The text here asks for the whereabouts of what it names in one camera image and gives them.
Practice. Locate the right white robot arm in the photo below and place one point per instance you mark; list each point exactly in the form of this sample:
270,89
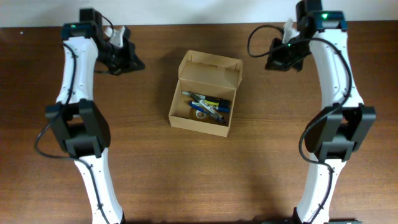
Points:
343,122

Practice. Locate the brown cardboard box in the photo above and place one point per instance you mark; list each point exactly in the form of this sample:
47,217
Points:
210,75

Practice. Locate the yellow highlighter marker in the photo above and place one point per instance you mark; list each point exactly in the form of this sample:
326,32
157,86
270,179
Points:
219,103

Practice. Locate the yellow clear tape roll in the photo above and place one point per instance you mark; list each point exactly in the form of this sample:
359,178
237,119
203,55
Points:
197,115

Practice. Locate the black clear ballpoint pen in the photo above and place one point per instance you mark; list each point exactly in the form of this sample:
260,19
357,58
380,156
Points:
212,98

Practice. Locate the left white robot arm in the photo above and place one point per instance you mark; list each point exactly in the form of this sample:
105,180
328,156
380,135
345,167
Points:
76,122

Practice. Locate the blue whiteboard marker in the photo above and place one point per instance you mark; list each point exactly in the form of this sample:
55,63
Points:
217,108

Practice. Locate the blue ballpoint pen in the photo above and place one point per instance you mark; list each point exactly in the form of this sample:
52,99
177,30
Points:
202,109

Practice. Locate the black whiteboard marker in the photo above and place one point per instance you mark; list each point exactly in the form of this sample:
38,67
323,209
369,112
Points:
211,110

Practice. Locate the black permanent marker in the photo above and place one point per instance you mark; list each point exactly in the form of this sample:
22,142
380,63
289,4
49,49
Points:
191,94

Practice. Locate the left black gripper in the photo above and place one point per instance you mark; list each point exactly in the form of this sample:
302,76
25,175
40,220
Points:
129,63

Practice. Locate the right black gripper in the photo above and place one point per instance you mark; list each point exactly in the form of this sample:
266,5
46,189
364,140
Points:
275,62

